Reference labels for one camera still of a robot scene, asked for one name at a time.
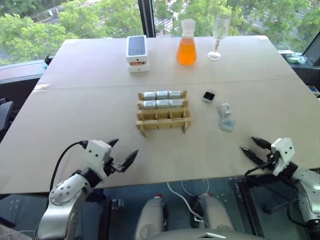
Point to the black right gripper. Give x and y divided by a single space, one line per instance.
270 157

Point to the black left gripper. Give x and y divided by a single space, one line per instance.
116 168

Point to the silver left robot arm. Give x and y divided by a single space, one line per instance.
63 200

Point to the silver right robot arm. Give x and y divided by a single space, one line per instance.
306 192

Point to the wooden rack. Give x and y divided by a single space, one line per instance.
162 122

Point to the white smartphone box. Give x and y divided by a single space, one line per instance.
137 53

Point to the grey rounded shell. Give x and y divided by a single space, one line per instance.
216 212
150 217

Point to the dark grey curved housing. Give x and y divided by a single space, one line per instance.
212 235

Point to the teal tray with items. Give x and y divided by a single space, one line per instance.
295 59

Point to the black monitor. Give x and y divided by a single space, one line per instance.
313 53

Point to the glass flask with orange liquid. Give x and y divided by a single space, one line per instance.
186 53

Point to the small blue black object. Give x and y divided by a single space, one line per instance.
47 61

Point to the black chair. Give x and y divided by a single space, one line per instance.
5 113

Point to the clear champagne glass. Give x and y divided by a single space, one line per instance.
221 27

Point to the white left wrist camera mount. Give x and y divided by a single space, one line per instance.
96 153

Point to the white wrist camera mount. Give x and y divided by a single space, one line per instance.
283 153
96 153

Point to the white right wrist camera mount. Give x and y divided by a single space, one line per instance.
283 153

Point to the clear plastic small object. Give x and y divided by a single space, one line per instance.
227 123

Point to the black metal stand frame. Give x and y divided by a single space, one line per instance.
113 215
250 210

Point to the small black white cube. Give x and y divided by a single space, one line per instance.
208 96

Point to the black window frame post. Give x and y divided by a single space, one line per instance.
147 17

